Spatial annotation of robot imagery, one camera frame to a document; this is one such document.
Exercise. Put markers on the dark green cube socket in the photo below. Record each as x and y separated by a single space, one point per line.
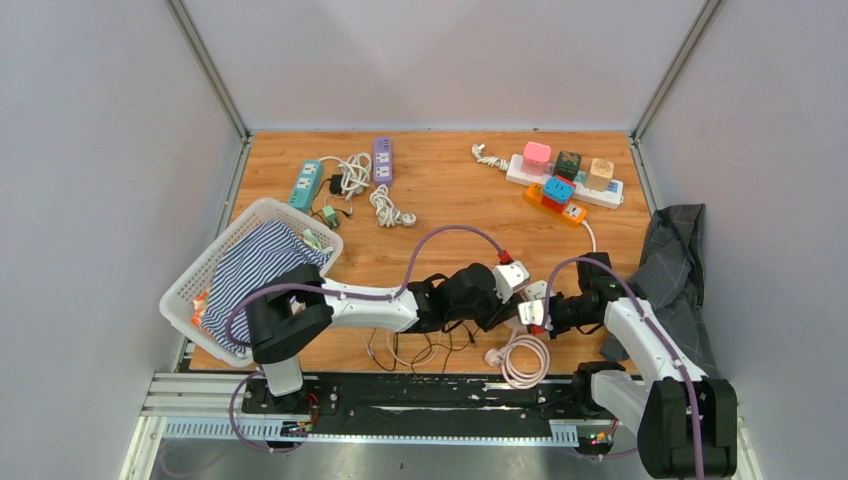
567 165

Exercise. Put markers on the teal power strip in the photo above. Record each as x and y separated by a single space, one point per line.
306 186

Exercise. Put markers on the black power adapter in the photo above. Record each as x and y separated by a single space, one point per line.
334 182

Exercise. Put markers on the white plastic basket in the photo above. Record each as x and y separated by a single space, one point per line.
176 305

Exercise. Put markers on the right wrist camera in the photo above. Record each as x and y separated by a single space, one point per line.
533 313

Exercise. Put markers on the beige cube socket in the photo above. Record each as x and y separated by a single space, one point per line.
599 174

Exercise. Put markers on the dark grey cloth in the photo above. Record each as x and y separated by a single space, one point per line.
671 275

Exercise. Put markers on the orange power strip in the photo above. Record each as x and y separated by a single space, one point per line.
568 213

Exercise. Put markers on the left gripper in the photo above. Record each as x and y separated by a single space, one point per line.
498 311

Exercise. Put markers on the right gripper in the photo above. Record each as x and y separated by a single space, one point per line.
555 329

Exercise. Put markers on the purple power strip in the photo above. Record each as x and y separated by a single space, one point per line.
382 162

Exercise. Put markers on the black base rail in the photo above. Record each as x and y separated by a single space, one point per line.
429 405

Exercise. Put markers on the pink cube socket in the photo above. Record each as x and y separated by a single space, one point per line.
535 158

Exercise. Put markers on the blue cube socket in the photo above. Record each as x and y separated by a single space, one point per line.
558 190

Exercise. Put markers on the striped blue white cloth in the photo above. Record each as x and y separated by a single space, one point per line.
267 252

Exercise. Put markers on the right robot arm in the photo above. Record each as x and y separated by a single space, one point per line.
684 421

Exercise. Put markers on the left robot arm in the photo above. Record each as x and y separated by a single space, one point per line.
287 314

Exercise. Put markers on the green cube adapter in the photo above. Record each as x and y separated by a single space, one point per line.
331 217

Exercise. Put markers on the white long power strip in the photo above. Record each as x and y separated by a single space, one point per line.
611 198

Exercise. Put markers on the red cube socket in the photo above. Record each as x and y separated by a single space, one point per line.
558 208

